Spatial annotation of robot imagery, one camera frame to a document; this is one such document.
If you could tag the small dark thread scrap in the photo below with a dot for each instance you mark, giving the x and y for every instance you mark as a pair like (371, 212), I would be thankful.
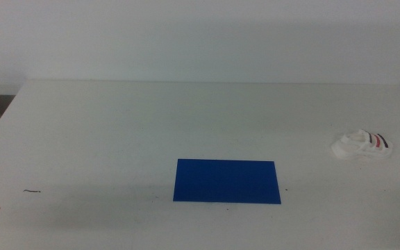
(31, 191)

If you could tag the blue rectangular mat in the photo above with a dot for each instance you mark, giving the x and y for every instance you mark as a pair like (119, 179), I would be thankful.
(226, 181)

